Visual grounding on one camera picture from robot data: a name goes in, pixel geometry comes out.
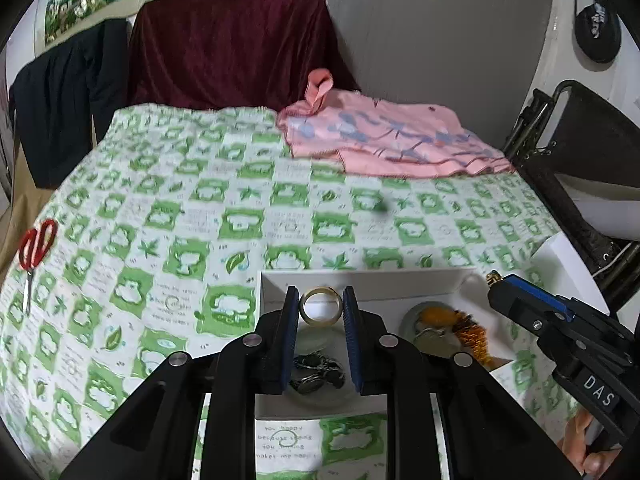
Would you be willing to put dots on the green white patterned bedsheet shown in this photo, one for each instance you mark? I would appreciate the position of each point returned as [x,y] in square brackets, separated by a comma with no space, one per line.
[163,230]

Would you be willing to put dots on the black hanging garment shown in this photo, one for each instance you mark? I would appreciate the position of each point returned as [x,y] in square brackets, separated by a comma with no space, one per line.
[62,103]

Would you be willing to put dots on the black folding chair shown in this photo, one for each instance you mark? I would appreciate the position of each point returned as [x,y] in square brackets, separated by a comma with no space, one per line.
[573,132]

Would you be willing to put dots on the green jade bangle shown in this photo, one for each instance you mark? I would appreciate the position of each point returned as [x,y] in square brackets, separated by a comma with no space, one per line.
[410,326]

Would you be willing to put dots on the person's right hand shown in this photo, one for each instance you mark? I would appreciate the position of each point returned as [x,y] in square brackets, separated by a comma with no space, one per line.
[574,447]

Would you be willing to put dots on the dark red velvet cloth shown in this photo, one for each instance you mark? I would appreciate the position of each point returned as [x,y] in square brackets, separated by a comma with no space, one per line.
[212,54]

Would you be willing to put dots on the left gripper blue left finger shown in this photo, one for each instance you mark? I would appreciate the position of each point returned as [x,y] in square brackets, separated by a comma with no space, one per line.
[288,332]

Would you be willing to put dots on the orange amber pendant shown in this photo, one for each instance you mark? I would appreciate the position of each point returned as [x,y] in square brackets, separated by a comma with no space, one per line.
[438,317]

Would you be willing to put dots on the red handled scissors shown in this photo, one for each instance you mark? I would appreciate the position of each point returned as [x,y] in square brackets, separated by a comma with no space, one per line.
[35,245]

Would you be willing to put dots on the white box lid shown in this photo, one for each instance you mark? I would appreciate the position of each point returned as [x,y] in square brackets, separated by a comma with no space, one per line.
[565,275]

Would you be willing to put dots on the black hanging racket bag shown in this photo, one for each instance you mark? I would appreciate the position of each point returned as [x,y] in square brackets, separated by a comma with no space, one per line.
[597,32]

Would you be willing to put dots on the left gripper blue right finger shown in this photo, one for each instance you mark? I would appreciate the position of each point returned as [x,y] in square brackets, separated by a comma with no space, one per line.
[351,319]

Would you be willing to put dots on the pale green jade pendant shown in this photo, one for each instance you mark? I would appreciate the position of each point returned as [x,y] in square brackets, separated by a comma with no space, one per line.
[437,342]

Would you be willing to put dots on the pink folded cloth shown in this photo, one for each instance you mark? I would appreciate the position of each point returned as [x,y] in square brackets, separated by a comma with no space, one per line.
[377,138]

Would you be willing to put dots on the white vivo phone box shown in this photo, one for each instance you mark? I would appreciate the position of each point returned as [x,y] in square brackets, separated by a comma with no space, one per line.
[383,298]

